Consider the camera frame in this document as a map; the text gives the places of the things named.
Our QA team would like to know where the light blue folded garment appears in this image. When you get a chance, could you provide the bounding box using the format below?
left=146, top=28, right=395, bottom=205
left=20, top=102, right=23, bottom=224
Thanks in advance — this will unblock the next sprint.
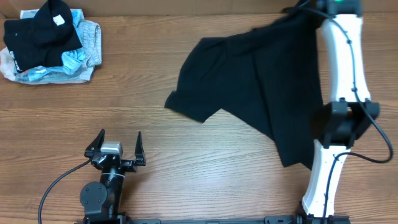
left=23, top=9, right=86, bottom=82

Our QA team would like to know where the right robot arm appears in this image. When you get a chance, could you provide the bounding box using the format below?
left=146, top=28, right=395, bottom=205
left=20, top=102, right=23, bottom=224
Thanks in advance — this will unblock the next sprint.
left=299, top=1, right=380, bottom=223

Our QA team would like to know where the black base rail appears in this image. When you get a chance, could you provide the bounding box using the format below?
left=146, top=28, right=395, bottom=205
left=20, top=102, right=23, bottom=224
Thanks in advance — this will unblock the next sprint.
left=74, top=215, right=352, bottom=224

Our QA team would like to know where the folded black garment on pile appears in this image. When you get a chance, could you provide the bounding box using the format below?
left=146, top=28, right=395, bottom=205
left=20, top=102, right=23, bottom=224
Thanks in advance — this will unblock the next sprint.
left=4, top=0, right=82, bottom=73

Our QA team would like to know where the brown cardboard back wall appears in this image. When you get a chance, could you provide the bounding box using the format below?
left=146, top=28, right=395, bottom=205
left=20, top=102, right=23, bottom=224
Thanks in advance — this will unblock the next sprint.
left=1, top=0, right=397, bottom=19

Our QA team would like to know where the black t-shirt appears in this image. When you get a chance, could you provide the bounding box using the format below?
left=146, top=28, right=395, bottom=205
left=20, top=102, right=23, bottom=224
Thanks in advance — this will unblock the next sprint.
left=165, top=11, right=323, bottom=168

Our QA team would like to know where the grey patterned folded garment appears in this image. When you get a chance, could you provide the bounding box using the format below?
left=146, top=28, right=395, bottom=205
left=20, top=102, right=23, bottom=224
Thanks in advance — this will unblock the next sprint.
left=77, top=20, right=102, bottom=68

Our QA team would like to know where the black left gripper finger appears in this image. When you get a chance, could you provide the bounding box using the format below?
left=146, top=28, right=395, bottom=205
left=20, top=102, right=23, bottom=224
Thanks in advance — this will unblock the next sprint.
left=134, top=131, right=146, bottom=166
left=84, top=129, right=105, bottom=157

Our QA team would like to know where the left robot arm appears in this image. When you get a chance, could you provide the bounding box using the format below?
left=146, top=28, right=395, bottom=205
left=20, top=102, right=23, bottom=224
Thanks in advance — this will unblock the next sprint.
left=80, top=129, right=146, bottom=223

